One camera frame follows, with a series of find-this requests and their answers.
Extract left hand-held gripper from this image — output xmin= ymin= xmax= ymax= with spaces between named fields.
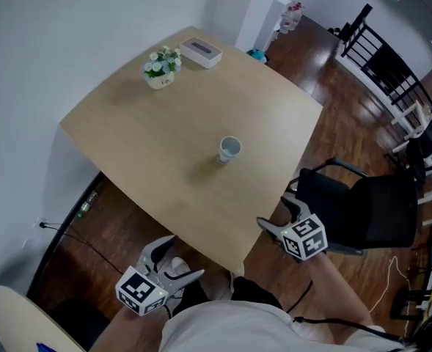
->
xmin=114 ymin=234 xmax=206 ymax=318

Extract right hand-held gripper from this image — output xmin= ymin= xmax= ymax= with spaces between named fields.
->
xmin=256 ymin=195 xmax=329 ymax=263

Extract person's left forearm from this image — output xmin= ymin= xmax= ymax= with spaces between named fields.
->
xmin=89 ymin=304 xmax=171 ymax=352

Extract person's right forearm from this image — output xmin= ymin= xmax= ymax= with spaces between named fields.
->
xmin=305 ymin=250 xmax=374 ymax=346

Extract person's white shoe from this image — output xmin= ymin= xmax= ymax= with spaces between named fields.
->
xmin=170 ymin=256 xmax=191 ymax=277

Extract person's black trousers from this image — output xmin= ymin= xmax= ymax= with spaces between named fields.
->
xmin=171 ymin=276 xmax=285 ymax=317

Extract black office chair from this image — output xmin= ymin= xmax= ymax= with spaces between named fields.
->
xmin=281 ymin=157 xmax=420 ymax=258

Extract person's white shirt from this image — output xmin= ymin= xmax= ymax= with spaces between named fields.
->
xmin=158 ymin=299 xmax=407 ymax=352

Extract green plastic bottle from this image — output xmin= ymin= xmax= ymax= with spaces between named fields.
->
xmin=76 ymin=191 xmax=100 ymax=219

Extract black stool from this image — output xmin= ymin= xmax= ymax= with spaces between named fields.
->
xmin=48 ymin=298 xmax=111 ymax=348

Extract white rack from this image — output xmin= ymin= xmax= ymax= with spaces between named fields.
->
xmin=390 ymin=100 xmax=432 ymax=227

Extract round wooden side table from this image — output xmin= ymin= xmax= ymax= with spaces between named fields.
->
xmin=0 ymin=285 xmax=87 ymax=352

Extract teal bag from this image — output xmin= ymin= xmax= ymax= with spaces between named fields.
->
xmin=246 ymin=48 xmax=268 ymax=65

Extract white tissue box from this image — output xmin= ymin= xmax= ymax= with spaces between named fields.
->
xmin=178 ymin=37 xmax=224 ymax=70

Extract black railing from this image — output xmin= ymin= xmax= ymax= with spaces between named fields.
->
xmin=339 ymin=3 xmax=432 ymax=117

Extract potted white and blue flowers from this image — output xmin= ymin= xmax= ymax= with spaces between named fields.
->
xmin=142 ymin=45 xmax=183 ymax=91

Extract white cabinet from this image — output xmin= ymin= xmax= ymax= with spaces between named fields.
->
xmin=262 ymin=0 xmax=294 ymax=48

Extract group of large water bottles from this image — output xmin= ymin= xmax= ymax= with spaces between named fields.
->
xmin=278 ymin=0 xmax=305 ymax=33

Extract black power cable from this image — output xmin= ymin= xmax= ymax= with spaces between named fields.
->
xmin=41 ymin=222 xmax=125 ymax=275

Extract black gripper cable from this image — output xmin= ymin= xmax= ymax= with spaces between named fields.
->
xmin=284 ymin=279 xmax=406 ymax=344

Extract thin white cable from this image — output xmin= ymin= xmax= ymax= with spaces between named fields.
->
xmin=368 ymin=255 xmax=411 ymax=315

